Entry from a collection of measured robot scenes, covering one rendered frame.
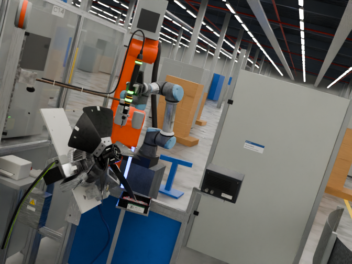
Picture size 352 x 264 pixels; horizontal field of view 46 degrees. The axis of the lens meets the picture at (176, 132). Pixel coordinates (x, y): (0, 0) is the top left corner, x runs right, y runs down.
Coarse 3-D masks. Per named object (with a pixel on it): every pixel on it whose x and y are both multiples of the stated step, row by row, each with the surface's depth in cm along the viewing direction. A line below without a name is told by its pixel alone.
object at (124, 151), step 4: (116, 144) 290; (120, 144) 293; (120, 148) 286; (124, 148) 289; (128, 148) 294; (124, 152) 279; (128, 152) 284; (132, 152) 291; (128, 156) 277; (132, 156) 283; (136, 156) 290
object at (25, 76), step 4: (20, 68) 239; (20, 72) 238; (24, 72) 238; (28, 72) 239; (32, 72) 243; (20, 76) 238; (24, 76) 239; (28, 76) 240; (32, 76) 240; (36, 76) 241; (16, 80) 239; (20, 80) 239; (24, 80) 239; (28, 80) 240; (32, 80) 241; (32, 84) 241
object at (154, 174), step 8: (120, 168) 337; (136, 168) 333; (144, 168) 332; (152, 168) 336; (160, 168) 343; (128, 176) 336; (136, 176) 334; (144, 176) 332; (152, 176) 330; (160, 176) 351; (120, 184) 338; (136, 184) 334; (144, 184) 333; (152, 184) 335; (160, 184) 360; (144, 192) 333; (152, 192) 343
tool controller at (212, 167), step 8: (208, 168) 285; (216, 168) 288; (224, 168) 290; (208, 176) 285; (216, 176) 283; (224, 176) 282; (232, 176) 282; (240, 176) 284; (208, 184) 287; (216, 184) 285; (224, 184) 284; (232, 184) 282; (240, 184) 280; (208, 192) 290; (216, 192) 288; (224, 192) 286; (232, 192) 284; (232, 200) 285
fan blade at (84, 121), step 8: (80, 120) 238; (88, 120) 243; (80, 128) 238; (88, 128) 243; (72, 136) 234; (80, 136) 239; (88, 136) 243; (96, 136) 249; (72, 144) 235; (80, 144) 241; (88, 144) 246; (96, 144) 250; (88, 152) 249
